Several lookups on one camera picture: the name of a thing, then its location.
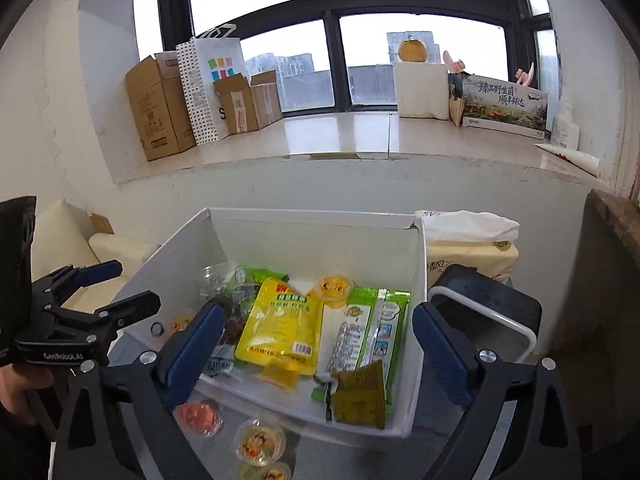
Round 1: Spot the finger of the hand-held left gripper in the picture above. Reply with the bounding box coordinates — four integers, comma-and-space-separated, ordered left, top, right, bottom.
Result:
32, 260, 123, 313
47, 290, 162, 347

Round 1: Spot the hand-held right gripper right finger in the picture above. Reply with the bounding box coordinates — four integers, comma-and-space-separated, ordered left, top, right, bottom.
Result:
412, 301, 583, 480

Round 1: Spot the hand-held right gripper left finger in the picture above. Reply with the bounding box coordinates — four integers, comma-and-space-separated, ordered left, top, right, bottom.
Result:
50, 297, 226, 480

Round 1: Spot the dark brown snack packet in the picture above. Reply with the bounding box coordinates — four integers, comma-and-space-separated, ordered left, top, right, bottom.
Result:
219, 299, 252, 347

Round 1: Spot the large green snack packet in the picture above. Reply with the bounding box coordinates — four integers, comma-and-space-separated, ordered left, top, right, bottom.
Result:
312, 287, 412, 408

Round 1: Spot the clear plastic snack wrapper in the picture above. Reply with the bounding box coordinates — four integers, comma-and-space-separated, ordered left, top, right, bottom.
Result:
200, 262, 242, 307

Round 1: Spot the olive green snack packet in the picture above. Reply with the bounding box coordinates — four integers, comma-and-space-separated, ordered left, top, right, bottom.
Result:
329, 360, 389, 429

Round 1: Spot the yellow snack pouch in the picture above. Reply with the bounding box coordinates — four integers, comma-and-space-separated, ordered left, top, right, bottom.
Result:
235, 277, 323, 392

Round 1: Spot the small green snack packet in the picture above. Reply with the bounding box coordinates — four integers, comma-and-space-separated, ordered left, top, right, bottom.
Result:
232, 266, 292, 288

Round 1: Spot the orange jelly cup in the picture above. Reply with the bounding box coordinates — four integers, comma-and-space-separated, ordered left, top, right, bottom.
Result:
314, 274, 355, 310

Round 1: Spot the person's left hand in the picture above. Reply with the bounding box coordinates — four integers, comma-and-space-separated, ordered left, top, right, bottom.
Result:
0, 362, 57, 427

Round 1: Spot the yellow jelly cup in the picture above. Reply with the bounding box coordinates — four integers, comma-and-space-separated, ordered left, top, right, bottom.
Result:
167, 312, 197, 337

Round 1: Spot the cream sofa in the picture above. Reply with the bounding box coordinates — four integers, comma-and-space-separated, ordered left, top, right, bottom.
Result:
32, 199, 161, 313

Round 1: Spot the pink jelly cup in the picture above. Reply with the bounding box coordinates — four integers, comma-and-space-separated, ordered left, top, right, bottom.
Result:
175, 400, 224, 437

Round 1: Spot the black alarm clock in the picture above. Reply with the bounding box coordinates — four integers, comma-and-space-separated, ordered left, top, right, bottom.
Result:
427, 265, 543, 367

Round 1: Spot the blue grey tablecloth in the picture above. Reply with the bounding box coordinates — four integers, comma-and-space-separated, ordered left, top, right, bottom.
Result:
107, 330, 476, 480

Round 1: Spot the yellow tissue pack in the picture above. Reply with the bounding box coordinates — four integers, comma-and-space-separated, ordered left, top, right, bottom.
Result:
415, 210, 521, 287

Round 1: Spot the cartoon lid jelly cup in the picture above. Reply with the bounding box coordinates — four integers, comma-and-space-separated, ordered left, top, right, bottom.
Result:
235, 419, 286, 466
237, 461, 292, 480

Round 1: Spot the tall cardboard box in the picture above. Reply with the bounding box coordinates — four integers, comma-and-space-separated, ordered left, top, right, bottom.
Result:
125, 52, 197, 162

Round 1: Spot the white dotted paper bag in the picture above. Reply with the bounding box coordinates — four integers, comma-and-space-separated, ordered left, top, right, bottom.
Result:
176, 24, 248, 146

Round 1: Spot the brown stone counter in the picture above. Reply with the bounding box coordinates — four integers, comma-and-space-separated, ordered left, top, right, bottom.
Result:
585, 189, 640, 273

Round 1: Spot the small open cardboard box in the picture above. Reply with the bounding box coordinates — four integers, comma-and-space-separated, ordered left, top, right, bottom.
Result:
214, 70, 284, 136

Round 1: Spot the white tube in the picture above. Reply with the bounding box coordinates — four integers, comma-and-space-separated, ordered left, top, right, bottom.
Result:
535, 142, 601, 177

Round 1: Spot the landscape printed flat box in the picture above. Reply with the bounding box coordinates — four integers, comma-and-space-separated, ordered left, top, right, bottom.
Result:
461, 77, 550, 140

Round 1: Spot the white plastic bottle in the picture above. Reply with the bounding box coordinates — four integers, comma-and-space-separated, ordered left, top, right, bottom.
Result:
550, 100, 581, 150

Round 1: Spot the white foam box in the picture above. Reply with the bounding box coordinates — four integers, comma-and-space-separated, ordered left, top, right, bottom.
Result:
394, 61, 450, 121

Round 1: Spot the yellow pomelo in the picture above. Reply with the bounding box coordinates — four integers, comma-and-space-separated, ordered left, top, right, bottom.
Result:
398, 37, 430, 64

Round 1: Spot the black window frame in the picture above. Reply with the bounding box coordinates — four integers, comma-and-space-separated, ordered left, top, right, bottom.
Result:
156, 0, 558, 114

